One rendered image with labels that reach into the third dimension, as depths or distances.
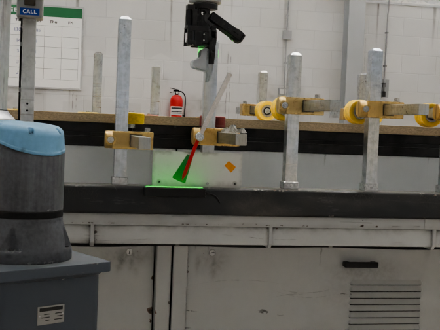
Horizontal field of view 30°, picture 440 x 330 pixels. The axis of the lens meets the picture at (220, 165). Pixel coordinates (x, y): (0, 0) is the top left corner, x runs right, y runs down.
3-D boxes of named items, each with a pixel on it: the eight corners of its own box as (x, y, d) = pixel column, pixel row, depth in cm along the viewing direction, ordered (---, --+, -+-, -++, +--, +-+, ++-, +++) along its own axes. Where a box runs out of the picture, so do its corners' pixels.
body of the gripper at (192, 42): (183, 48, 231) (184, 5, 230) (213, 50, 232) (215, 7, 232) (187, 46, 223) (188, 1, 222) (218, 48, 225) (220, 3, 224)
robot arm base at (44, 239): (89, 260, 165) (90, 211, 165) (1, 268, 153) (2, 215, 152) (42, 247, 180) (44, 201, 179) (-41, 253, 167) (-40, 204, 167)
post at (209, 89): (211, 205, 237) (219, 38, 235) (200, 205, 236) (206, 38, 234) (209, 204, 241) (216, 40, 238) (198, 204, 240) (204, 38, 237)
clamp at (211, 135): (239, 146, 237) (240, 129, 237) (193, 145, 234) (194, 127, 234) (235, 146, 242) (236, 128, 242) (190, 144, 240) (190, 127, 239)
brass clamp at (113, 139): (153, 150, 232) (154, 132, 231) (105, 148, 229) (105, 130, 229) (150, 149, 238) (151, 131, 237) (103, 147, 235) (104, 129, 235)
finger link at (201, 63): (190, 81, 228) (191, 48, 227) (211, 82, 229) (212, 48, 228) (192, 80, 225) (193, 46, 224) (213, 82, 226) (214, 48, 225)
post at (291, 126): (294, 216, 242) (302, 52, 240) (283, 215, 241) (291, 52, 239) (291, 214, 246) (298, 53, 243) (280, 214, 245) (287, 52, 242)
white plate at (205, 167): (241, 188, 237) (243, 153, 237) (151, 186, 232) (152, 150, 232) (241, 188, 238) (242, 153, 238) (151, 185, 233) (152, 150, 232)
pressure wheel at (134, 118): (148, 149, 250) (149, 111, 249) (132, 149, 243) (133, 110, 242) (127, 148, 254) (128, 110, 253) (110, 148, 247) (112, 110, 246)
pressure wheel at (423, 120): (437, 98, 272) (416, 110, 271) (447, 119, 273) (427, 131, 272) (429, 99, 278) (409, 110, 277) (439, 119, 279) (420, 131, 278)
